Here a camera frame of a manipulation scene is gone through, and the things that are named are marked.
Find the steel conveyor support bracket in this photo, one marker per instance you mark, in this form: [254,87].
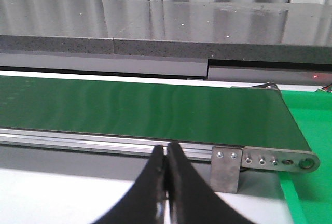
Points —
[225,169]

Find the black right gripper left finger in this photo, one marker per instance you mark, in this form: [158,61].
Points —
[145,200]

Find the green tray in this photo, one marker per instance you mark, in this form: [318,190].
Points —
[308,196]

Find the grey stone countertop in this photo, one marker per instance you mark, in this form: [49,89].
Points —
[268,32]

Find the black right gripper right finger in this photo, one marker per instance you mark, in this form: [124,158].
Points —
[191,199]

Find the aluminium conveyor frame rail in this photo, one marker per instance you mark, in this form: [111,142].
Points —
[298,161]

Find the green conveyor belt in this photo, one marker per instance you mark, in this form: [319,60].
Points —
[240,116]

